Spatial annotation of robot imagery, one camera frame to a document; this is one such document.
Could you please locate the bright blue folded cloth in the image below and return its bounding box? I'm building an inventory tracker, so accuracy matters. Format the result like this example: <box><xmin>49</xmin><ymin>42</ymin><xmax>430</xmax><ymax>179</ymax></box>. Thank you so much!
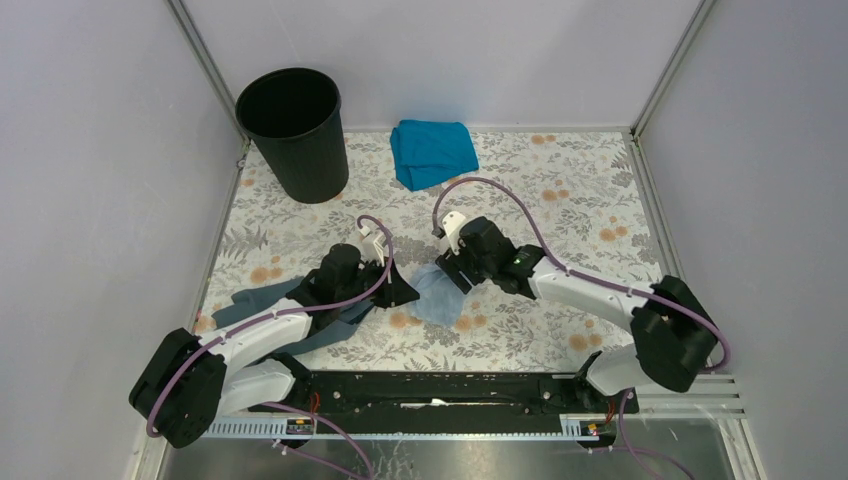
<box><xmin>390</xmin><ymin>120</ymin><xmax>479</xmax><ymax>192</ymax></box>

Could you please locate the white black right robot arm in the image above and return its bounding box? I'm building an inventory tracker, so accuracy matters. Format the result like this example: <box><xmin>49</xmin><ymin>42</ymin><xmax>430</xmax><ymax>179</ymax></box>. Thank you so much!
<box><xmin>435</xmin><ymin>212</ymin><xmax>719</xmax><ymax>412</ymax></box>

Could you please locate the white slotted cable duct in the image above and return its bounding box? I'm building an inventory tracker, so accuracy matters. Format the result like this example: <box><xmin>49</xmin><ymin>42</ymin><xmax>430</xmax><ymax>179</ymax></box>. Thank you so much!
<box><xmin>201</xmin><ymin>415</ymin><xmax>601</xmax><ymax>443</ymax></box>

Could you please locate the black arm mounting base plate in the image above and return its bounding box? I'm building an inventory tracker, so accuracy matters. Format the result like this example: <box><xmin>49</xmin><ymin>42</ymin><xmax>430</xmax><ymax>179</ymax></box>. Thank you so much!
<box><xmin>282</xmin><ymin>371</ymin><xmax>622</xmax><ymax>426</ymax></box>

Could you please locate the floral patterned table mat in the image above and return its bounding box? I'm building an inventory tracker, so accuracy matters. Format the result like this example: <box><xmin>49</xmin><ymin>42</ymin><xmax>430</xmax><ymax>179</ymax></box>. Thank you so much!
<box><xmin>194</xmin><ymin>132</ymin><xmax>662</xmax><ymax>372</ymax></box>

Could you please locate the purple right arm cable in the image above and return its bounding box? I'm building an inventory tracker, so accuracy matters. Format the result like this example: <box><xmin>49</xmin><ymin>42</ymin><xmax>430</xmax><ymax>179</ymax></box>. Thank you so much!
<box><xmin>431</xmin><ymin>176</ymin><xmax>731</xmax><ymax>480</ymax></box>

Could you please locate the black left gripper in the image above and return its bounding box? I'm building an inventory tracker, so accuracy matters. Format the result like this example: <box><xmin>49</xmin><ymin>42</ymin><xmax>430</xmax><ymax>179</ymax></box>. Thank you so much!
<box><xmin>337</xmin><ymin>255</ymin><xmax>420</xmax><ymax>308</ymax></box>

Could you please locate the black plastic trash bin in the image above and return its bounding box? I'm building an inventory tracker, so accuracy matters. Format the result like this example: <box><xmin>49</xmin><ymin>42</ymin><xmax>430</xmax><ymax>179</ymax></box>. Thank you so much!
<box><xmin>235</xmin><ymin>68</ymin><xmax>349</xmax><ymax>204</ymax></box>

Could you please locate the grey blue crumpled cloth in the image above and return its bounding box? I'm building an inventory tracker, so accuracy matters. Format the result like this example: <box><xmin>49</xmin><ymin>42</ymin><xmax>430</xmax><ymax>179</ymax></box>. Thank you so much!
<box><xmin>212</xmin><ymin>276</ymin><xmax>374</xmax><ymax>355</ymax></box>

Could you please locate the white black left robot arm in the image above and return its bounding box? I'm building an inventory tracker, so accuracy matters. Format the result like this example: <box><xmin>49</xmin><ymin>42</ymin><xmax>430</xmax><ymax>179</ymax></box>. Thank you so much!
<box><xmin>128</xmin><ymin>244</ymin><xmax>420</xmax><ymax>448</ymax></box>

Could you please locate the light blue plastic trash bag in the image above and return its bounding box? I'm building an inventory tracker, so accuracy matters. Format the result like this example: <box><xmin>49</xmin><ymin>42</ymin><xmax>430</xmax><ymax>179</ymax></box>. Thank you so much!
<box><xmin>408</xmin><ymin>263</ymin><xmax>465</xmax><ymax>327</ymax></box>

